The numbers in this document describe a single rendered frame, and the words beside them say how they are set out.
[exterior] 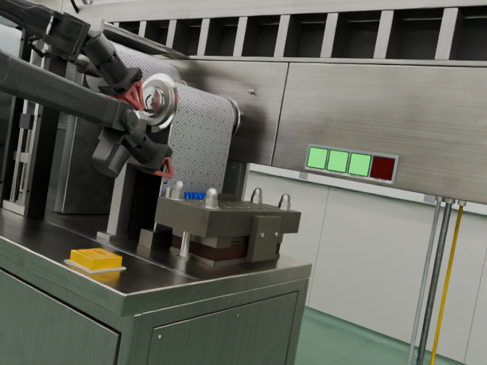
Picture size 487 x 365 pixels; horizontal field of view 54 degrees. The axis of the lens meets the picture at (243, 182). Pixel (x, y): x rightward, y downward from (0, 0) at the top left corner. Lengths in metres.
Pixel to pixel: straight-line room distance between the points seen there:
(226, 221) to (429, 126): 0.52
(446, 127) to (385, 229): 2.54
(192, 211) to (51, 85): 0.40
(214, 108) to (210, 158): 0.13
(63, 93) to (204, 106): 0.48
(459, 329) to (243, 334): 2.61
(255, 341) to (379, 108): 0.65
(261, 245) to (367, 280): 2.64
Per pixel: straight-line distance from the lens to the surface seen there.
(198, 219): 1.05
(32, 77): 0.83
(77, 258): 0.97
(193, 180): 1.27
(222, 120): 1.32
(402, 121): 1.23
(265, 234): 1.19
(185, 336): 0.99
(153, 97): 1.21
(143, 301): 0.87
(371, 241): 3.74
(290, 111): 1.37
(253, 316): 1.17
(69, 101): 0.90
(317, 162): 1.30
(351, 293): 3.84
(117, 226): 1.23
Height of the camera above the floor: 1.15
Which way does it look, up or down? 3 degrees down
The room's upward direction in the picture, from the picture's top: 10 degrees clockwise
